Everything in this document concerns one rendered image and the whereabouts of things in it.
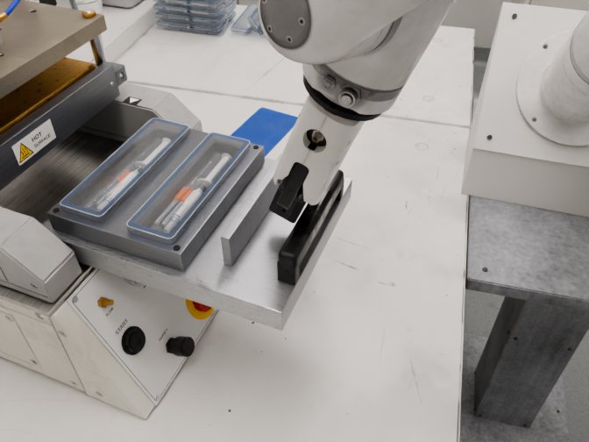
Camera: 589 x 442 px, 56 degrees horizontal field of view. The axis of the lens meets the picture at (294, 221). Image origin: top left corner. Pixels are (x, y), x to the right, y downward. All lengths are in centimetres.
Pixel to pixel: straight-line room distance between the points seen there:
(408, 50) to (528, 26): 63
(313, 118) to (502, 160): 58
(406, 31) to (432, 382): 49
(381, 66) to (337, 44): 9
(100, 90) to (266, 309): 37
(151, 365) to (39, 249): 21
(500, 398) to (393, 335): 78
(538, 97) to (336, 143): 59
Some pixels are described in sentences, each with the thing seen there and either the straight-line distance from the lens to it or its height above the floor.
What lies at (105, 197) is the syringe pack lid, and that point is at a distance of 63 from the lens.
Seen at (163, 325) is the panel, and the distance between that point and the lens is 74.
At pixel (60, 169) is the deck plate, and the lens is 82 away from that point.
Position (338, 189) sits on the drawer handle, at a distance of 62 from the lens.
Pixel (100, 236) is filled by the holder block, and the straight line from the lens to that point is 61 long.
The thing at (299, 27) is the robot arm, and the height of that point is 125.
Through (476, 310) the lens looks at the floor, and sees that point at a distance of 186.
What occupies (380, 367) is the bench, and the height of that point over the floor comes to 75.
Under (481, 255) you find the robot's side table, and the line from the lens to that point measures 93.
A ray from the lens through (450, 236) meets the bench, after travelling 95.
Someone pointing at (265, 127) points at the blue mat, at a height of 75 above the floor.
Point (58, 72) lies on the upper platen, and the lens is 77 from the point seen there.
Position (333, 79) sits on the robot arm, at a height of 118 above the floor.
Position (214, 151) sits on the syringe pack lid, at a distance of 67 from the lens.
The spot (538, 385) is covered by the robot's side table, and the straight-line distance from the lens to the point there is 148.
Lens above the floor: 139
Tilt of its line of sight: 43 degrees down
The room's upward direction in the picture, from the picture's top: straight up
